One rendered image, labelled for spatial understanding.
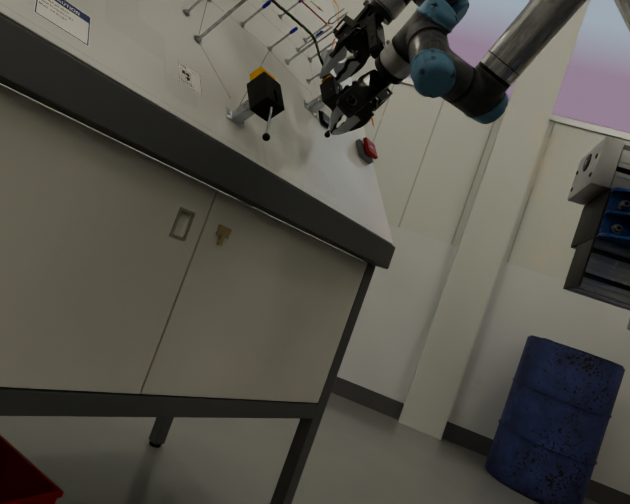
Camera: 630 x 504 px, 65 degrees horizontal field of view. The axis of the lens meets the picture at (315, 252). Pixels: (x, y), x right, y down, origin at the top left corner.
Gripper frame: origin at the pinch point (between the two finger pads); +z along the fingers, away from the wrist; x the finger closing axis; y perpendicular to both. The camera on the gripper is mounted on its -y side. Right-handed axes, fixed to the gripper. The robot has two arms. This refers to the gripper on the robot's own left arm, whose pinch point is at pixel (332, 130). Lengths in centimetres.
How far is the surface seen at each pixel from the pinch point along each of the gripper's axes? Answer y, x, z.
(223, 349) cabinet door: -46, -19, 24
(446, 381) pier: 141, -154, 164
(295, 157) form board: -14.2, 0.2, 2.0
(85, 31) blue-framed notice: -50, 28, -14
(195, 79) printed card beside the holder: -31.8, 19.6, -7.7
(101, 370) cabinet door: -67, -7, 20
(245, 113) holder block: -27.6, 10.3, -7.3
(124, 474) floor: -57, -29, 92
